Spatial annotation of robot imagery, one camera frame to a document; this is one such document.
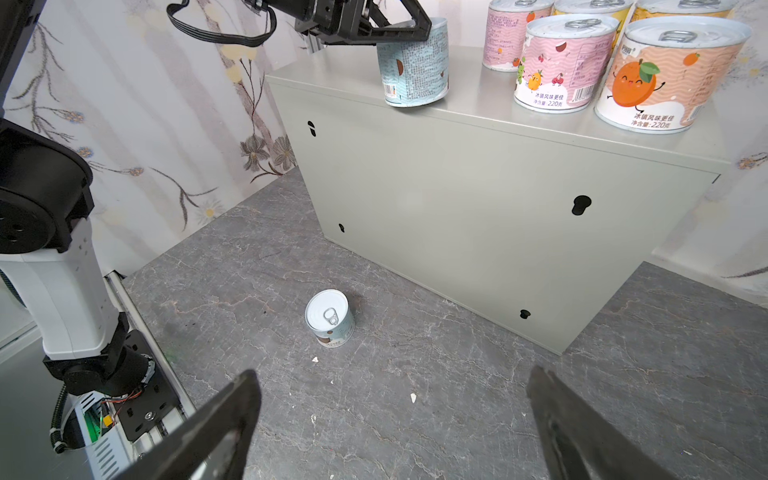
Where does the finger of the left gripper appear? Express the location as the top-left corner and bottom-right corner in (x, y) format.
(353, 0), (432, 45)

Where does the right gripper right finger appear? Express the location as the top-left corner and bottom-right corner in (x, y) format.
(526, 366), (674, 479)

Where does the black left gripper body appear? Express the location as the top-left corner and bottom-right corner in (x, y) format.
(263, 0), (372, 45)

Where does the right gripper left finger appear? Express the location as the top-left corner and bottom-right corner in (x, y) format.
(118, 369), (262, 479)

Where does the blue label can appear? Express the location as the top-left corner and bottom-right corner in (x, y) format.
(304, 289), (356, 348)
(376, 17), (450, 108)

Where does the purple label can front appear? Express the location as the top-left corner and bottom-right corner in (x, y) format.
(482, 0), (554, 72)

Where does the pink label can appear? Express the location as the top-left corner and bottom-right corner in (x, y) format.
(514, 14), (618, 114)

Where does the yellow white label can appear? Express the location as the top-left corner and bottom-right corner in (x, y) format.
(552, 0), (634, 47)

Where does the orange persimmon label can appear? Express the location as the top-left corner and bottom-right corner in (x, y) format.
(594, 15), (752, 134)

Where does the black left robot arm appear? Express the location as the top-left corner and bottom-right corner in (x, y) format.
(1, 1), (437, 402)

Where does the grey metal cabinet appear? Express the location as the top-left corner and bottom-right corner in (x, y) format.
(267, 46), (730, 354)

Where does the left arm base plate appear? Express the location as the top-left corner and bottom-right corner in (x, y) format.
(71, 328), (181, 445)

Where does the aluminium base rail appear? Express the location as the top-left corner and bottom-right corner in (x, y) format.
(74, 272), (195, 464)

